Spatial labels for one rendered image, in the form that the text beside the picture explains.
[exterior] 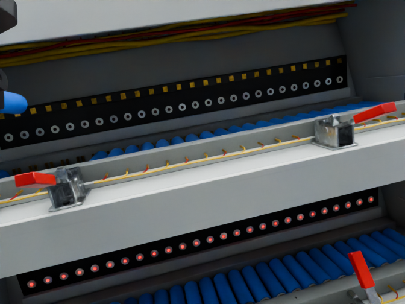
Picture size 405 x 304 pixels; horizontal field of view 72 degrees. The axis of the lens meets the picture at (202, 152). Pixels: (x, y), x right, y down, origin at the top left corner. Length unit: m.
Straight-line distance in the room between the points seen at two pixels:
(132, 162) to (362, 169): 0.23
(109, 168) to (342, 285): 0.29
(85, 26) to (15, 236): 0.19
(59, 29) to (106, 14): 0.05
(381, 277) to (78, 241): 0.33
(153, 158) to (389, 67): 0.38
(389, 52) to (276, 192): 0.32
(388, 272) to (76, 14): 0.44
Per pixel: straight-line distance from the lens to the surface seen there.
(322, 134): 0.32
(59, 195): 0.28
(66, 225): 0.27
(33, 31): 0.32
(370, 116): 0.27
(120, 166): 0.30
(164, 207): 0.25
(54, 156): 0.43
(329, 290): 0.39
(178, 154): 0.30
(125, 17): 0.30
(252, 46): 0.53
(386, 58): 0.53
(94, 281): 0.45
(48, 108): 0.45
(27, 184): 0.21
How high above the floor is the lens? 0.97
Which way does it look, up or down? 5 degrees up
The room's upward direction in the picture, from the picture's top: 12 degrees counter-clockwise
